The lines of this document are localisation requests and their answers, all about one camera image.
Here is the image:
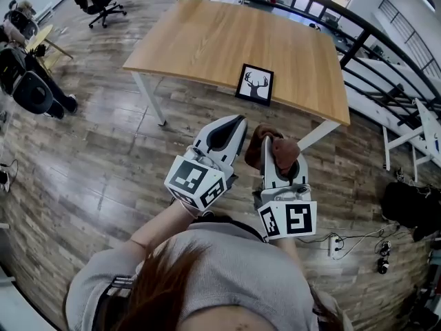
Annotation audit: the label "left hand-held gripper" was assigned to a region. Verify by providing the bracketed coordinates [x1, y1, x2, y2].
[163, 114, 249, 211]

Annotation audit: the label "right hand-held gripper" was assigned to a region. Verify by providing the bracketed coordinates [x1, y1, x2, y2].
[252, 135, 318, 241]

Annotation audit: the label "brown cloth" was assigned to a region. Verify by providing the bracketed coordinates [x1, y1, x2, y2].
[244, 123, 301, 178]

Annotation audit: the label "black framed deer picture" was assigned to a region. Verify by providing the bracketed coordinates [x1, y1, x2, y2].
[234, 63, 275, 108]

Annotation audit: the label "person's right forearm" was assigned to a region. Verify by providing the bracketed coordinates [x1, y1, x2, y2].
[275, 236, 306, 272]

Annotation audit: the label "person's left forearm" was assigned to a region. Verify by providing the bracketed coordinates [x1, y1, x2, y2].
[129, 200, 201, 251]

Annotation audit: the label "white table leg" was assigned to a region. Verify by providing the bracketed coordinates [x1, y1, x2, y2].
[296, 119, 342, 151]
[132, 71, 168, 127]

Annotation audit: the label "person's black trousers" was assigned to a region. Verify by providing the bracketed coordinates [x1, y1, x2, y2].
[192, 210, 266, 241]

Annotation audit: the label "white power strip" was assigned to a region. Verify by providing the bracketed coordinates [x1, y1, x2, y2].
[329, 234, 345, 258]

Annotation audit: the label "white staircase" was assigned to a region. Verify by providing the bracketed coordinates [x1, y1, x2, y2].
[344, 57, 441, 144]

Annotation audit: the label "person's grey knit top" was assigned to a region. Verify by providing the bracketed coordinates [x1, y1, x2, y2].
[65, 221, 354, 331]

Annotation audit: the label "white metal stand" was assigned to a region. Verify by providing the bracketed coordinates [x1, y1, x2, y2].
[382, 98, 441, 182]

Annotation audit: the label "black bag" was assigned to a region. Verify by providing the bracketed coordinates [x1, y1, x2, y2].
[380, 181, 441, 241]

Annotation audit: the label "small black device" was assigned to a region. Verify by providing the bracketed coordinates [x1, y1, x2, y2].
[374, 240, 393, 274]

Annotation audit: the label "wooden table with white legs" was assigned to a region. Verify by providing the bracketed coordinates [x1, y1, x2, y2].
[175, 0, 441, 130]

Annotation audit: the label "grey shell chair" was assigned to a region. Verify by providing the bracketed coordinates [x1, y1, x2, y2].
[12, 70, 54, 115]

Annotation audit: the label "round yellow table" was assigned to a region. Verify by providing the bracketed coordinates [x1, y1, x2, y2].
[25, 24, 74, 75]

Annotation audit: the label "thin wrist bracelet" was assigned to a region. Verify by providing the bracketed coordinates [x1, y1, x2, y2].
[178, 200, 201, 219]

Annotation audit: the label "white cable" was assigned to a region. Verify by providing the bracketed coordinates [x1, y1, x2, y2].
[332, 224, 400, 260]

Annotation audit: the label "black striped shoulder strap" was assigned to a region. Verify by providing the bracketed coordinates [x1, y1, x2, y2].
[103, 276, 135, 298]

